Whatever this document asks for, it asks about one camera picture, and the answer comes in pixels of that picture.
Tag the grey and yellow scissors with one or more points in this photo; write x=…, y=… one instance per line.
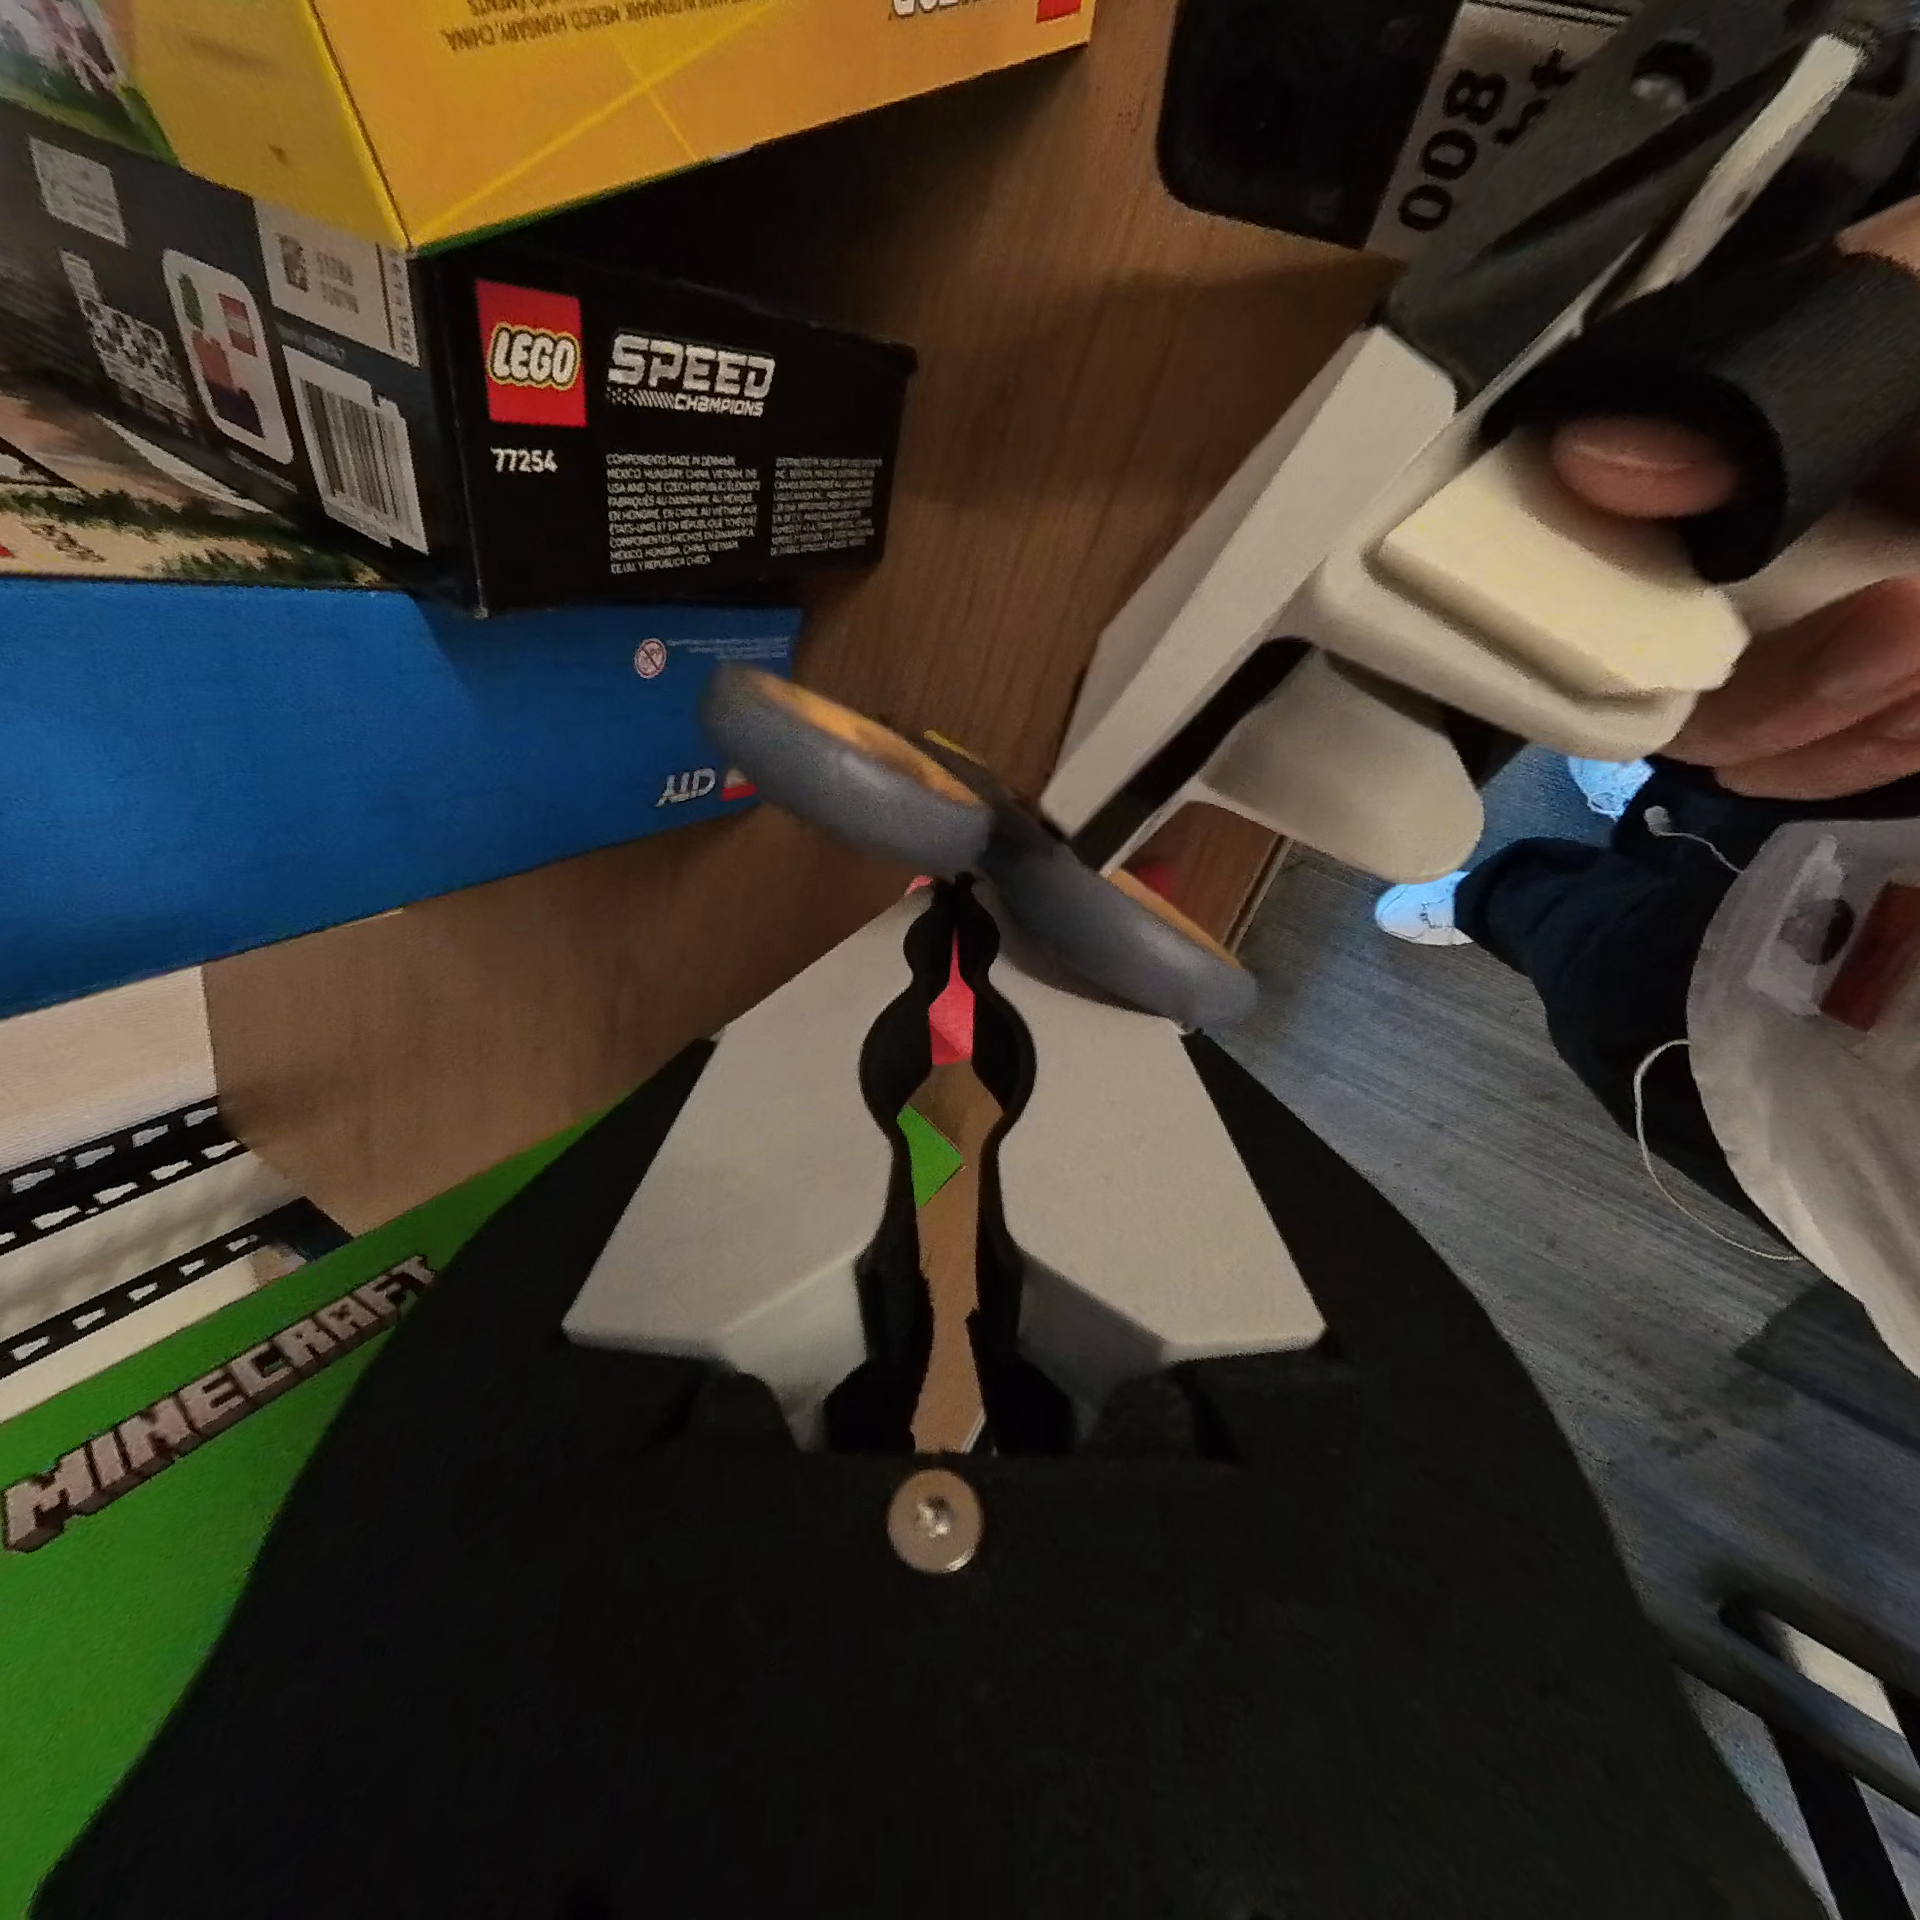
x=898, y=781

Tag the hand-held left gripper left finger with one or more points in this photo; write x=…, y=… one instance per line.
x=719, y=1201

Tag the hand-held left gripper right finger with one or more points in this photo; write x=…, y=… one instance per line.
x=1170, y=1201

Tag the wooden desk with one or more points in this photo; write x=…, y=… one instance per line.
x=1052, y=374

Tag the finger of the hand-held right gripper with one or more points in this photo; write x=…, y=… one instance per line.
x=1244, y=569
x=1381, y=781

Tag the person's white shirt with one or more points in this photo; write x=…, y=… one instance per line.
x=1800, y=1123

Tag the red tape strip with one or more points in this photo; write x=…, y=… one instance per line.
x=949, y=1020

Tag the red-brown badge clip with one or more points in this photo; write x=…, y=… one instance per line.
x=1874, y=960

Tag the black toy box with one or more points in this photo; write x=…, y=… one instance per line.
x=674, y=451

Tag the person's white shoe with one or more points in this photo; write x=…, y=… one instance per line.
x=1424, y=908
x=1607, y=784

